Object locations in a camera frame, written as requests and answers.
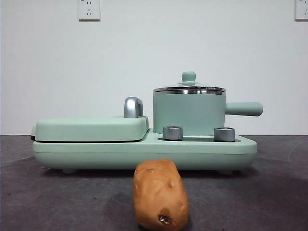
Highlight white wall socket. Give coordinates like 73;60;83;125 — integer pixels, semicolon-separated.
78;0;101;22
295;0;308;21

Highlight silver control knob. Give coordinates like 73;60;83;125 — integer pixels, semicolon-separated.
213;127;236;142
162;126;184;141

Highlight chrome cover handle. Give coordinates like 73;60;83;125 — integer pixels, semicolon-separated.
124;96;145;118

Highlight brown potato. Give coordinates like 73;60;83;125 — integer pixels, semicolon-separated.
133;158;190;229

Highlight green steamer pot with handle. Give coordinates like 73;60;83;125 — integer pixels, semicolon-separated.
153;89;263;136

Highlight glass pot lid green knob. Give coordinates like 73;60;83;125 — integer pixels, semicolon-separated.
153;71;226;93

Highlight green griddle cover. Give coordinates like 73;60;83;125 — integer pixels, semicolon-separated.
30;115;149;142

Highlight green breakfast machine base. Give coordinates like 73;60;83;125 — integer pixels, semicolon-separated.
32;128;258;174

